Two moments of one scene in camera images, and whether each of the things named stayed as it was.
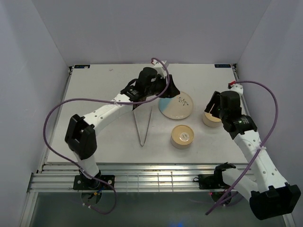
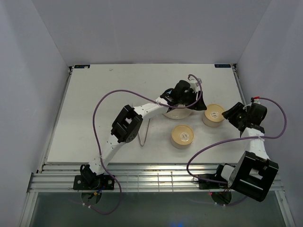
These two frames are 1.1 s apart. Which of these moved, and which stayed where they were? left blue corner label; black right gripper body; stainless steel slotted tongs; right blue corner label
Moved: black right gripper body
Stayed: left blue corner label; right blue corner label; stainless steel slotted tongs
